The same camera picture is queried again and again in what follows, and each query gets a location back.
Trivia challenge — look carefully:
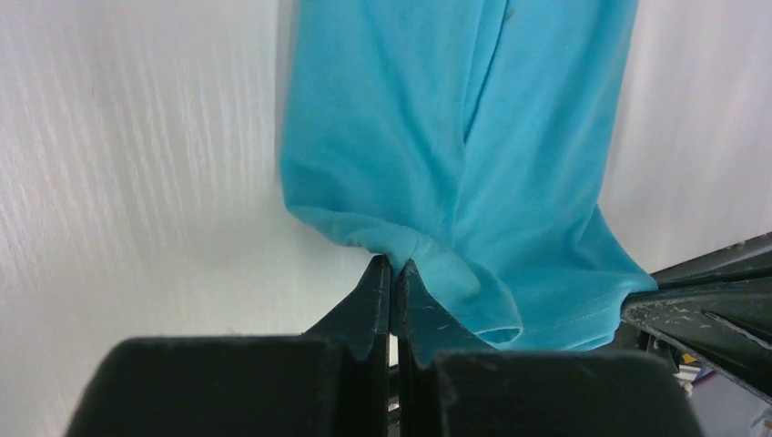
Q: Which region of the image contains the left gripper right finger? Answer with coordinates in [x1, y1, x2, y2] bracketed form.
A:
[394, 263, 701, 436]

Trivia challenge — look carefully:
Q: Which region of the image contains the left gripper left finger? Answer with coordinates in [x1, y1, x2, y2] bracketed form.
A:
[66, 256, 391, 436]

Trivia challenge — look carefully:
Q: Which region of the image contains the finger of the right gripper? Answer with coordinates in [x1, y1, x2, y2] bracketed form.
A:
[622, 283, 771, 403]
[652, 233, 771, 289]

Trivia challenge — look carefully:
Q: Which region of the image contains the turquoise t shirt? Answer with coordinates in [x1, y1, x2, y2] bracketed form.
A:
[279, 1, 656, 351]

